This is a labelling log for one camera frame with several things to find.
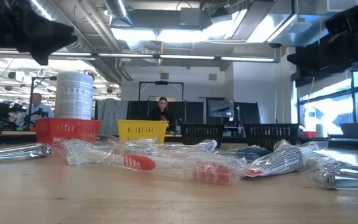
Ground wide silver spiral duct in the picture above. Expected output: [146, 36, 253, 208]
[26, 0, 133, 82]

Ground background wooden workbench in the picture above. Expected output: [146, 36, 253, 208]
[0, 129, 37, 146]

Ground black background stand frame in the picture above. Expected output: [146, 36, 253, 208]
[29, 75, 58, 121]

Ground yellow plastic slotted basket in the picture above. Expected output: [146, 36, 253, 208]
[117, 119, 170, 144]

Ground grey hanging cloth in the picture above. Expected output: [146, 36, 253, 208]
[96, 98, 129, 137]

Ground blue white toothbrush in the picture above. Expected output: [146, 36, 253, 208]
[101, 139, 218, 156]

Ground black computer monitor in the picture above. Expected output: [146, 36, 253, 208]
[206, 99, 236, 119]

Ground rectangular metal ceiling duct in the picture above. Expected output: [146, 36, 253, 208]
[230, 0, 298, 44]

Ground red white toothbrush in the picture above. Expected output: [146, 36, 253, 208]
[52, 136, 248, 187]

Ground black plastic slotted basket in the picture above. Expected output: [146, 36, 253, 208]
[180, 123, 225, 147]
[244, 123, 301, 151]

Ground long LED light bar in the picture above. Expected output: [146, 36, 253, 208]
[0, 49, 281, 64]

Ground silver nail clipper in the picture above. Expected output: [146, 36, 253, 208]
[305, 154, 358, 191]
[0, 142, 53, 165]

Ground white paper roll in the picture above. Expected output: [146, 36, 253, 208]
[314, 123, 326, 138]

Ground blue plastic comb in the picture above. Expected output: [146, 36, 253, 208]
[228, 145, 272, 162]

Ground black gantry frame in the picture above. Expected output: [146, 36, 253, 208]
[138, 80, 185, 102]

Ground person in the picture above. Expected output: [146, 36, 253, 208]
[16, 92, 55, 128]
[149, 96, 175, 130]

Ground red plastic slotted basket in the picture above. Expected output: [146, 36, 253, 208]
[35, 118, 103, 146]

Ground black standing panel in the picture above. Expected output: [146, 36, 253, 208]
[234, 101, 261, 125]

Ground white wipes canister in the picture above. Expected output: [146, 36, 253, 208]
[54, 71, 95, 121]

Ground black partition panels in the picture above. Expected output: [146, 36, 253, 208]
[126, 100, 205, 125]

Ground white red-ended toothpaste tube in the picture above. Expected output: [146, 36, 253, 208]
[243, 139, 316, 179]

